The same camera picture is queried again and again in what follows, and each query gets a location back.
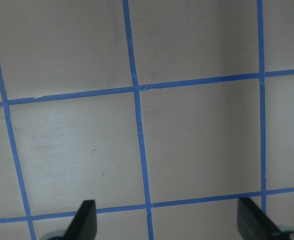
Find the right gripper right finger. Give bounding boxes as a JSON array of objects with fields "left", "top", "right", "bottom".
[{"left": 237, "top": 197, "right": 282, "bottom": 240}]

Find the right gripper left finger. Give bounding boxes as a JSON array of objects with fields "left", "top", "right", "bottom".
[{"left": 62, "top": 200, "right": 97, "bottom": 240}]

